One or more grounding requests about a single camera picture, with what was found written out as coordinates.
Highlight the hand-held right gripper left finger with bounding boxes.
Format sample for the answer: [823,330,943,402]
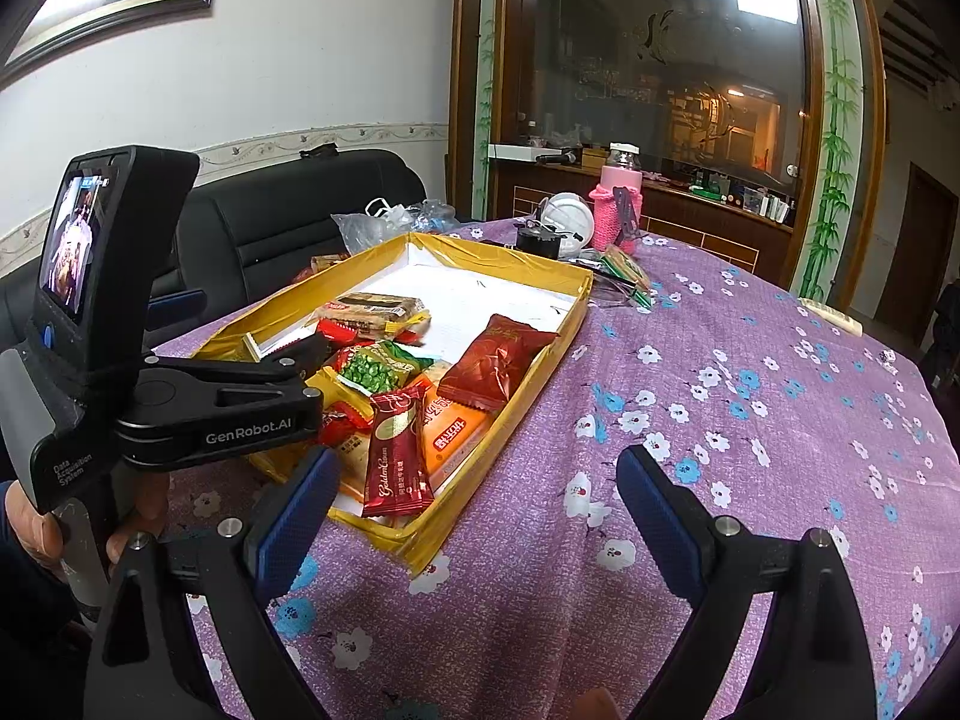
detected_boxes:
[82,444,342,720]

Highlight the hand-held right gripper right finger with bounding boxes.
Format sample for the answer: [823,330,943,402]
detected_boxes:
[615,444,878,720]

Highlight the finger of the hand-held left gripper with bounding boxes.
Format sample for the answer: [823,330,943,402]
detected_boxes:
[148,331,332,398]

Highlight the long gold snack packet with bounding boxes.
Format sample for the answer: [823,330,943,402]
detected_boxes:
[304,366,372,421]

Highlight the long dark red packet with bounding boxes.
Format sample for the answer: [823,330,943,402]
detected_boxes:
[362,382,437,520]

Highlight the green pea snack packet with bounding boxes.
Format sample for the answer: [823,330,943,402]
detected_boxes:
[330,341,436,397]

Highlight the clear yellow cracker packet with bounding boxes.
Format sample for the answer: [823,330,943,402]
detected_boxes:
[313,291,434,346]

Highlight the large red brown packet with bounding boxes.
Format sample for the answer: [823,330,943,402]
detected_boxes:
[436,313,562,413]

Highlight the yellow taped cardboard box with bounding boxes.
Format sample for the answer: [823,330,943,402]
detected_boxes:
[191,231,595,578]

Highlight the person's left forearm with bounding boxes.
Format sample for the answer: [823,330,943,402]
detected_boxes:
[0,540,98,720]

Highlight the person's left hand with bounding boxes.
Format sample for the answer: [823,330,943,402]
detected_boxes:
[0,467,170,580]

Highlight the purple floral tablecloth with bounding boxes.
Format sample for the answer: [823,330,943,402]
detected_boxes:
[150,217,950,720]

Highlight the black leather sofa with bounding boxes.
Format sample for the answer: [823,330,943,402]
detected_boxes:
[0,148,428,361]

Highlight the orange cracker packet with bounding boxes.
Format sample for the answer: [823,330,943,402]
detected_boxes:
[420,386,500,485]

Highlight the clear plastic bag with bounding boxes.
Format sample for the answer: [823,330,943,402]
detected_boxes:
[331,199,460,256]

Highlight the green cracker packet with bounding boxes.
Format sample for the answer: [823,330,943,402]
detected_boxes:
[600,244,653,293]

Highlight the eyeglasses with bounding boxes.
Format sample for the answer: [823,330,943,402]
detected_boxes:
[577,259,653,308]

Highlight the white remote control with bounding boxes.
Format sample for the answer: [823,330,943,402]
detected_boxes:
[799,298,863,336]

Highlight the small black device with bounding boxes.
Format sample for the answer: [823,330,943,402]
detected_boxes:
[516,223,565,260]

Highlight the pink knit sleeve bottle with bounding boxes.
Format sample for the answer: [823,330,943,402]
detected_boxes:
[589,142,647,254]

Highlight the row of small bottles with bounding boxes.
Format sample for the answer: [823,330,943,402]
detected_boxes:
[731,180,796,224]

